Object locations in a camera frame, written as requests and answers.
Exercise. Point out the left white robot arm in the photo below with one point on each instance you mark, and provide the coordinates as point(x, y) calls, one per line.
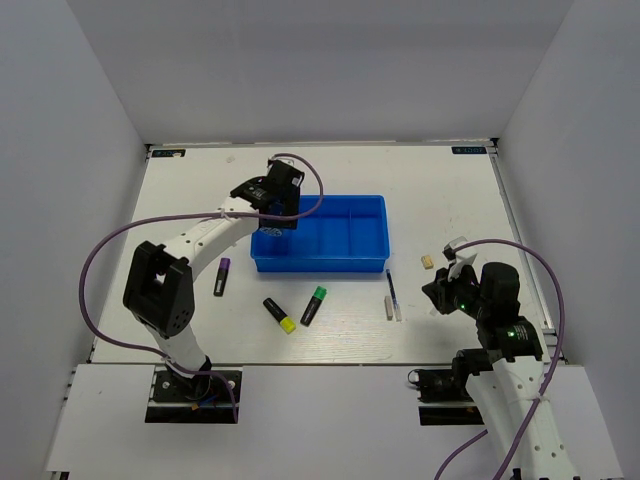
point(159, 291)

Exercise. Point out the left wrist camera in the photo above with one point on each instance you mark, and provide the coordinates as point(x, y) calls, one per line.
point(283, 159)

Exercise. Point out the blue white tape roll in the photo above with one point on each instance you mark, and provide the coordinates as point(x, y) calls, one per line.
point(271, 231)

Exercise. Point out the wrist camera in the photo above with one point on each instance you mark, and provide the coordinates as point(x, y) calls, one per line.
point(283, 159)
point(458, 255)

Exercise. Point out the left corner label sticker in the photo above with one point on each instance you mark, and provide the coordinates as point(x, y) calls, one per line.
point(168, 153)

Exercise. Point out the white eraser stick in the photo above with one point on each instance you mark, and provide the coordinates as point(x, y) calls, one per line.
point(389, 312)

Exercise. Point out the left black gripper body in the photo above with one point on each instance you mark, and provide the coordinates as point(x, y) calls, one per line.
point(292, 200)

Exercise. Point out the yellow cap black highlighter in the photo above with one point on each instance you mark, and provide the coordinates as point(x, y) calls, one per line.
point(281, 317)

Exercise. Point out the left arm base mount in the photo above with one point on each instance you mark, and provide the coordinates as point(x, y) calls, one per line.
point(194, 401)

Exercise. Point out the corner label sticker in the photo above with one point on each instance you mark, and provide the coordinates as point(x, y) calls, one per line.
point(168, 153)
point(469, 150)

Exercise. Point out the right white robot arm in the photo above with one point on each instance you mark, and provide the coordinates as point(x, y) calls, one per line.
point(504, 376)

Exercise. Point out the blue divided plastic tray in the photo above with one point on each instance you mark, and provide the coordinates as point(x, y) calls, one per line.
point(347, 234)

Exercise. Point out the purple cap black highlighter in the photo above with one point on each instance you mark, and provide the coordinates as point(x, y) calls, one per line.
point(221, 277)

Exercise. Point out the green cap black highlighter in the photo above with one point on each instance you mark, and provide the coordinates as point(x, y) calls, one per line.
point(313, 306)

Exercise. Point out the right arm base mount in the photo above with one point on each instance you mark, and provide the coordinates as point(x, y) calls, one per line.
point(441, 401)

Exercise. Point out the right corner label sticker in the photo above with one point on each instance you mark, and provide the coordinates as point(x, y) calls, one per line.
point(469, 150)

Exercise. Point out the blue pen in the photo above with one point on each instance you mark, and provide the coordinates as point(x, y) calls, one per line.
point(393, 295)

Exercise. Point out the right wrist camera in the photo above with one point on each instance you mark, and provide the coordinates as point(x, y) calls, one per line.
point(458, 255)

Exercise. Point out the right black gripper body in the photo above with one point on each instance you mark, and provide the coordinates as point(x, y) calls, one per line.
point(463, 293)

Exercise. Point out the small beige eraser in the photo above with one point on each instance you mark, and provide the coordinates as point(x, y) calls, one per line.
point(427, 262)

